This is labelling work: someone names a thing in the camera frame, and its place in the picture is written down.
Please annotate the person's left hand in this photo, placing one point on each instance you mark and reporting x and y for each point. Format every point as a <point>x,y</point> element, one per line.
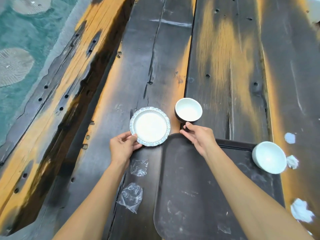
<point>121,148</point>

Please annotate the person's right hand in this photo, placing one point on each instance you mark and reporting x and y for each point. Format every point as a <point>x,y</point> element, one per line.
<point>202,141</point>

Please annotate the person's right thumb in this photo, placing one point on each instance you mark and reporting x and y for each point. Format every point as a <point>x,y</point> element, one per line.
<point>186,135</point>

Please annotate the person's left thumb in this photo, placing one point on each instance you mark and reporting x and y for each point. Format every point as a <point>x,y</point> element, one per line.
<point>130,136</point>

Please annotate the white scalloped saucer plate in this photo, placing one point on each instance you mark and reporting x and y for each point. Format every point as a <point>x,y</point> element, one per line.
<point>150,126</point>

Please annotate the black cup white inside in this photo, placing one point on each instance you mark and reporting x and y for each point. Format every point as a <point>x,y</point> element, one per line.
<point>188,111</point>

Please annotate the person's left forearm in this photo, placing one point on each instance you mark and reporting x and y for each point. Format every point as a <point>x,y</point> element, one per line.
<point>92,207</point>

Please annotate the person's right forearm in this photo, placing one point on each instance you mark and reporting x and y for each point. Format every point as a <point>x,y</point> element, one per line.
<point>250,199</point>

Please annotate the small clear plastic wrap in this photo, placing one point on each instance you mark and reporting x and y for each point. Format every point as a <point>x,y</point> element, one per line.
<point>139,167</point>

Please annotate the large clear plastic wrap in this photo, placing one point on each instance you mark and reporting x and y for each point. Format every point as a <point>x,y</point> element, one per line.
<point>130,196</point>

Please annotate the black rectangular tray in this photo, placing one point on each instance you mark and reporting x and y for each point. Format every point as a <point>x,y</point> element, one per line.
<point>195,197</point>

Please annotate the scorched wooden bench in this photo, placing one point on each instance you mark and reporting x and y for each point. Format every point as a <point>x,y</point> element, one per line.
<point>57,109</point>

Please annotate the white ceramic bowl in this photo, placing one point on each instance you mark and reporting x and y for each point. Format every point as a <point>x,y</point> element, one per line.
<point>268,157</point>

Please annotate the small white tissue scrap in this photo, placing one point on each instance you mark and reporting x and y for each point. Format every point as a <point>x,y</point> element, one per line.
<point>290,138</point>

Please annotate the crumpled white tissue piece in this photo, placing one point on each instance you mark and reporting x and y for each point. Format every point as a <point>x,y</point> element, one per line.
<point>292,162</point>

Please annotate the large crumpled white tissue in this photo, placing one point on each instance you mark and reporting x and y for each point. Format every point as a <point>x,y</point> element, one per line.
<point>301,211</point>

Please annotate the teal patterned carpet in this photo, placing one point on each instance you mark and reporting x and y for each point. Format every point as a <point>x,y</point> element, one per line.
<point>22,47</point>

